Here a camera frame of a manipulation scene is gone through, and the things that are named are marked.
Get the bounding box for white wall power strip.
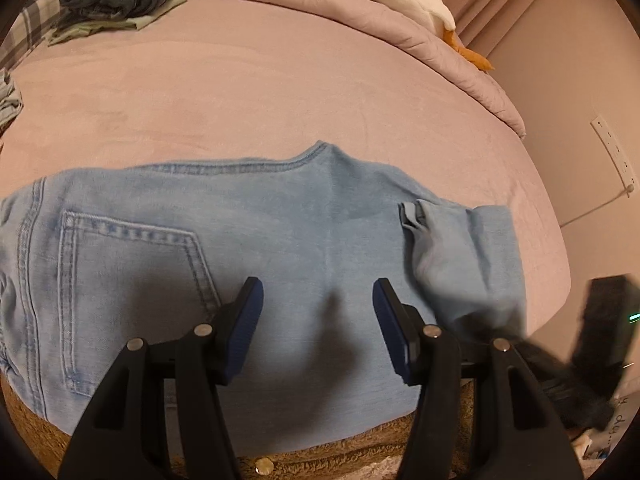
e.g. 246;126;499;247
590;116;640;188

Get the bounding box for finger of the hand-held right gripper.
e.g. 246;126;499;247
515;342;617;431

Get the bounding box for pink quilted duvet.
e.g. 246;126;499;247
187;0;526;138

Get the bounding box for plaid pillow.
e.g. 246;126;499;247
0;0;76;73

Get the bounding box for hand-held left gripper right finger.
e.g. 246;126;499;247
372;277;583;480

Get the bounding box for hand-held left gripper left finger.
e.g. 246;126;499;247
57;276;264;480

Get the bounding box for folded light green cloth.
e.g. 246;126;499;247
47;0;190;46

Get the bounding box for light blue denim pants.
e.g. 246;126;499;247
0;142;528;456

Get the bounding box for white printed paper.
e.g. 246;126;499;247
570;395;632;461

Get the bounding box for white goose plush toy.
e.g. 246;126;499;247
250;0;496;72

